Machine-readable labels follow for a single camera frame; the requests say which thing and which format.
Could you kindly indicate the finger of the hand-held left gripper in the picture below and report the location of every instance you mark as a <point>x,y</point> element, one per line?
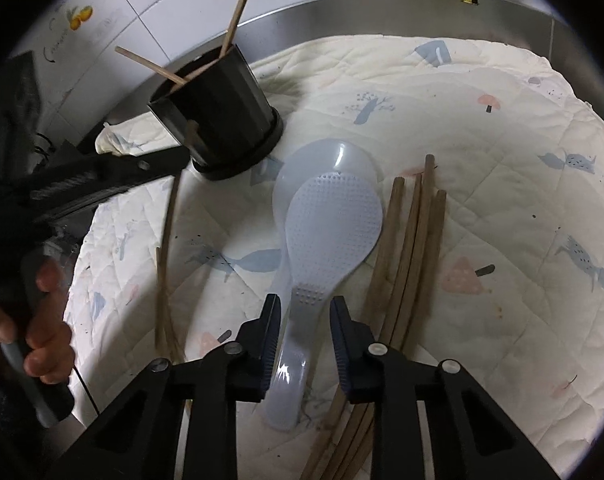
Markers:
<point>131,170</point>

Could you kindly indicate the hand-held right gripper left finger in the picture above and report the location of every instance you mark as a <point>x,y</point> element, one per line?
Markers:
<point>272,345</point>

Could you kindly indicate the cream quilted printed mat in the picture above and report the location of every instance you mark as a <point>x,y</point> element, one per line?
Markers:
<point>482,135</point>

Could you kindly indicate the translucent white plastic spoon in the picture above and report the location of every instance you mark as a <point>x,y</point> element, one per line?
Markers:
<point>332,155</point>

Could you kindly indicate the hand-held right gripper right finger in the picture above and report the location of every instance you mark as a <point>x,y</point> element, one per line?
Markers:
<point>339,345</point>

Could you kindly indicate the white dotted rice paddle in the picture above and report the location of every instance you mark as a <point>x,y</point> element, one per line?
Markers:
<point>332,230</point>

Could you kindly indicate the person's left hand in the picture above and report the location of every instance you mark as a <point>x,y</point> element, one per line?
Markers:
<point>51,345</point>

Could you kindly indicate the black utensil holder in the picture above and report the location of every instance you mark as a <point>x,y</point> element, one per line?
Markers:
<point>221,110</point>

